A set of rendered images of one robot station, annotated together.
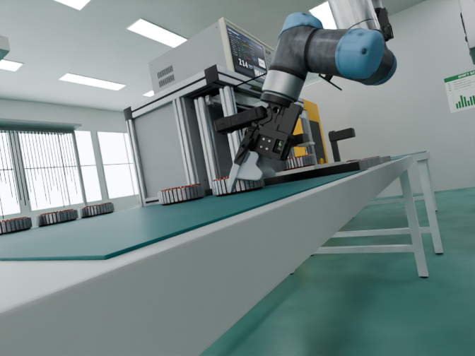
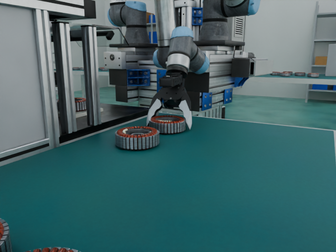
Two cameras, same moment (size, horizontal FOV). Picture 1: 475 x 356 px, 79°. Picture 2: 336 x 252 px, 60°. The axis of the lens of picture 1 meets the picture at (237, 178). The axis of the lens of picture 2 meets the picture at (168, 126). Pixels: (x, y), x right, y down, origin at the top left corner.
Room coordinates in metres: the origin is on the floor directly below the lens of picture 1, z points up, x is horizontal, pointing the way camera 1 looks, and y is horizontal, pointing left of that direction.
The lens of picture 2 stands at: (0.70, 0.86, 0.97)
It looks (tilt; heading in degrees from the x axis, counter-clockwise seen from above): 14 degrees down; 264
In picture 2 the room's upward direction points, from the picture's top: straight up
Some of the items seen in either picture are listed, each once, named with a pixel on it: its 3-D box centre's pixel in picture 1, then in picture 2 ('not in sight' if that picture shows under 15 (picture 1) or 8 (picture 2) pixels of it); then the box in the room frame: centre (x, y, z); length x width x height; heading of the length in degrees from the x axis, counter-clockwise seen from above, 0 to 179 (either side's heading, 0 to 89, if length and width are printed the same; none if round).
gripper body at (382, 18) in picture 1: (377, 27); not in sight; (1.17, -0.67, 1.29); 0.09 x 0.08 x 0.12; 48
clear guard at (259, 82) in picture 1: (280, 92); (70, 36); (0.93, -0.18, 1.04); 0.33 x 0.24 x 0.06; 56
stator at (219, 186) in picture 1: (237, 184); (167, 124); (0.62, 0.00, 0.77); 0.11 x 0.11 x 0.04
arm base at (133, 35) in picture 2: not in sight; (136, 34); (0.71, -0.89, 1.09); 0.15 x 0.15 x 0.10
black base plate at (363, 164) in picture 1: (309, 173); (47, 113); (1.05, -0.26, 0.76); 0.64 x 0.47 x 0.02; 146
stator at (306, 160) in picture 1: (297, 162); (72, 104); (0.94, -0.20, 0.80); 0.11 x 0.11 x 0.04
